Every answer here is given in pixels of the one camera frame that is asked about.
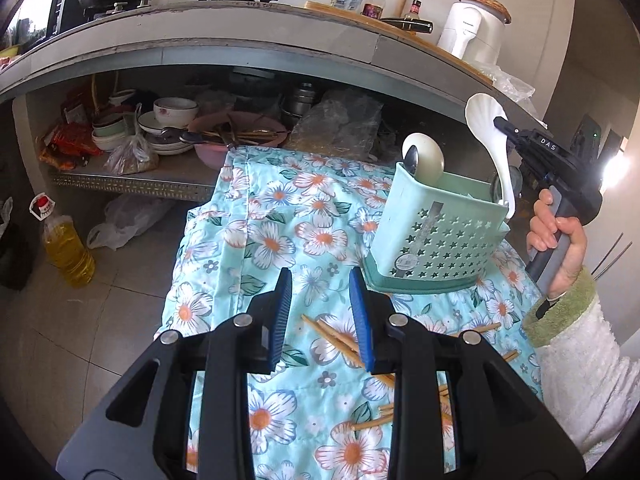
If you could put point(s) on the white rice paddle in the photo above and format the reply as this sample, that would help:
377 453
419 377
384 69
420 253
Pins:
482 115

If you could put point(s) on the wooden rolling pin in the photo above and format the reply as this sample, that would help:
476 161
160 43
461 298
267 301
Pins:
401 5

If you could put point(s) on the metal pots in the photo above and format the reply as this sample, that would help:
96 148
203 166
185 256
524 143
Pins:
300 100

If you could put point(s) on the cooking oil bottle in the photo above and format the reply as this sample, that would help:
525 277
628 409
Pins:
67 250

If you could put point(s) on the floral blanket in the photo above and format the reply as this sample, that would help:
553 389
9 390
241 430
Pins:
280 230

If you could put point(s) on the white kitchen appliance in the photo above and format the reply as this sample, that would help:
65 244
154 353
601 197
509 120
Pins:
472 35

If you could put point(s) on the woven round trivet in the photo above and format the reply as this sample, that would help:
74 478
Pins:
487 2

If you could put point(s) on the crumpled clear plastic bag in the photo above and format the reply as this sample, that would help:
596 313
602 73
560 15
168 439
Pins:
340 125

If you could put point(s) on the white plastic bag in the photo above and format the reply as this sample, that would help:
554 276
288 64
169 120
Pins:
125 222

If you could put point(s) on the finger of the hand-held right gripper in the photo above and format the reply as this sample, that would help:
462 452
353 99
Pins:
506 127

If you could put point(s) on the cream soup ladle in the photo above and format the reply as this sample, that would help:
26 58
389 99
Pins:
430 157

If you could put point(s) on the person's right hand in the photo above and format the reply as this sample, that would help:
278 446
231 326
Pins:
570 255

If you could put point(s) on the person's right forearm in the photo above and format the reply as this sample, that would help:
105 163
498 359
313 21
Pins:
585 370

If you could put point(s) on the pale green bowl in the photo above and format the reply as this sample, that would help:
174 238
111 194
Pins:
107 132

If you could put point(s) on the white patterned bowl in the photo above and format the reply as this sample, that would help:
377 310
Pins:
175 110

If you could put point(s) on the red snack packets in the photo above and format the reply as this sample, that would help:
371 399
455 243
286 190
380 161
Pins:
65 145

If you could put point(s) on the metal shelf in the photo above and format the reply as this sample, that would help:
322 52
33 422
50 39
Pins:
140 182

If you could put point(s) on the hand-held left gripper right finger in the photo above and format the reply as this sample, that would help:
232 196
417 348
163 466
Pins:
361 325

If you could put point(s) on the black bag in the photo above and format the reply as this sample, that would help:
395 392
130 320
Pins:
15 255

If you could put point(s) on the green star-cutout utensil holder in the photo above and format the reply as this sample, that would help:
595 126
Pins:
430 240

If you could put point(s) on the stack of white plates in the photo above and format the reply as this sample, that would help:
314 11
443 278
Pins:
165 140

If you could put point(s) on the plastic bag of food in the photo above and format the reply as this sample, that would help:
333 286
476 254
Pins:
130 157

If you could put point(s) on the metal spoon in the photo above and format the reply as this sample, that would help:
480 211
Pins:
413 160

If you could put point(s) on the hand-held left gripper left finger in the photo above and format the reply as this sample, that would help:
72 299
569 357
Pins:
280 325

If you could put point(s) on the pile of wooden chopsticks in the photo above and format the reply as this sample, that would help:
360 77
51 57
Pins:
340 342

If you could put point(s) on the pink plastic basin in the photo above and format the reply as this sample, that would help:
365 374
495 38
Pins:
215 152

